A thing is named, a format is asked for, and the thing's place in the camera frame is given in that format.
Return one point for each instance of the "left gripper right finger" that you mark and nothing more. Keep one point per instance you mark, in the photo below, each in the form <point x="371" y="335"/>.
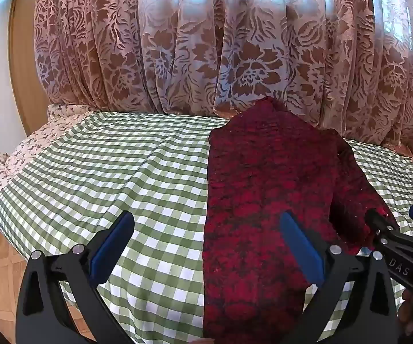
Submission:
<point x="370" y="314"/>

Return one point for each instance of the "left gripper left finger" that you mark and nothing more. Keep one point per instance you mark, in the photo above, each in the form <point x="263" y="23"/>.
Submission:
<point x="42" y="314"/>

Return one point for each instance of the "dark red patterned sweater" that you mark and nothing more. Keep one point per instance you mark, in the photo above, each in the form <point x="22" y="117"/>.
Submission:
<point x="262" y="163"/>

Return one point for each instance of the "green white checkered bedsheet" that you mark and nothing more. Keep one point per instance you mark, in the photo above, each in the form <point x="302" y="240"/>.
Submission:
<point x="156" y="168"/>

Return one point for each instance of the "floral patterned mattress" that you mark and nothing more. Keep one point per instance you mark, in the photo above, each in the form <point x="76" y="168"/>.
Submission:
<point x="61" y="118"/>

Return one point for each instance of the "brown floral curtain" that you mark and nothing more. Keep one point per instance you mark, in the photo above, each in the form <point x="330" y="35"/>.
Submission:
<point x="345" y="65"/>

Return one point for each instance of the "wooden door frame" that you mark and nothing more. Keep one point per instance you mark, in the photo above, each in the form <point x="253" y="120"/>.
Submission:
<point x="30" y="97"/>

